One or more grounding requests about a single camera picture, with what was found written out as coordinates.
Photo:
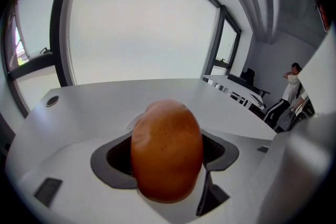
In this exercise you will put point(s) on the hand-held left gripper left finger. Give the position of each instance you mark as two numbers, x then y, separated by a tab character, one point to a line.
78	178

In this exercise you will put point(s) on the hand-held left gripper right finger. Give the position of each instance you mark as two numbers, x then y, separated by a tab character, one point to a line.
249	162

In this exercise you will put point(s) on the white round plate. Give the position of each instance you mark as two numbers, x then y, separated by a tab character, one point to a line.
133	123

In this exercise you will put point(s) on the black phone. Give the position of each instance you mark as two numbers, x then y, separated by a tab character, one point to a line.
256	99

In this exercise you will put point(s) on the long white table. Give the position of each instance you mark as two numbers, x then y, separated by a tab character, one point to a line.
236	86

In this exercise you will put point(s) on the grey table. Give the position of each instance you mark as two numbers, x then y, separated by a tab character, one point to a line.
105	102

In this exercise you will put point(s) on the round table grommet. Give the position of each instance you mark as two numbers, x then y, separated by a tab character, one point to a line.
52	101

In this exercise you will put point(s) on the black office chair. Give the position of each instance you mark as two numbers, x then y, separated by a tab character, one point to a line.
249	74

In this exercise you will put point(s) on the window with open pane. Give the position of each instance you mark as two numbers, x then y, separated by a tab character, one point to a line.
36	21

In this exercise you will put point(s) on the large frosted window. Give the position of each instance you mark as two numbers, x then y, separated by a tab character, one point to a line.
144	26

